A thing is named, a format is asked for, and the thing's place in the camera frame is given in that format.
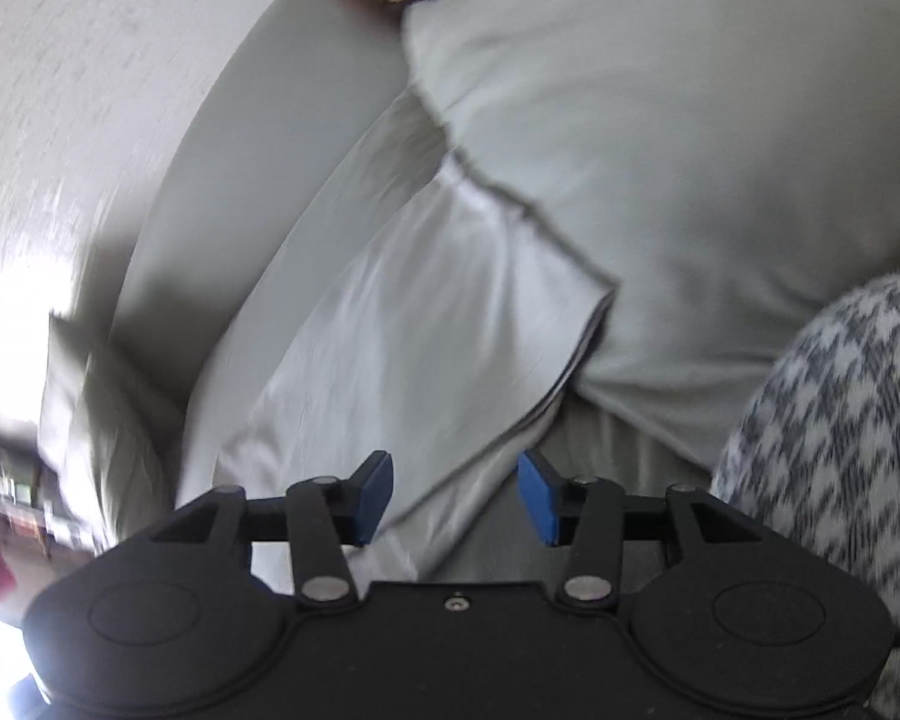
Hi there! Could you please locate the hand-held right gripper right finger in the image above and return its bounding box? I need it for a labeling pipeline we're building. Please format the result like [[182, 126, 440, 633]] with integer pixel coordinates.
[[517, 451, 767, 608]]

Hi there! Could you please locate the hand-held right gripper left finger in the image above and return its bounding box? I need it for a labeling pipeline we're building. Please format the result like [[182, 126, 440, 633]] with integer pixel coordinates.
[[150, 451, 395, 607]]

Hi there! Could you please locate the light grey shirt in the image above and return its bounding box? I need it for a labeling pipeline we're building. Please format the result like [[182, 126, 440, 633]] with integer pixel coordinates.
[[172, 154, 620, 587]]

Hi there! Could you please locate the grey pillow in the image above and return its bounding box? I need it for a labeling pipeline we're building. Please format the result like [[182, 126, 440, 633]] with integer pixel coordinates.
[[37, 313, 190, 550]]

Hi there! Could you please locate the houndstooth patterned cloth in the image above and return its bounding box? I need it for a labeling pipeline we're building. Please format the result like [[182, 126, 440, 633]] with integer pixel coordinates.
[[709, 268, 900, 720]]

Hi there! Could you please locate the grey sofa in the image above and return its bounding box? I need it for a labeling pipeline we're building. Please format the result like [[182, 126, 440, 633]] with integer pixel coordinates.
[[109, 0, 900, 587]]

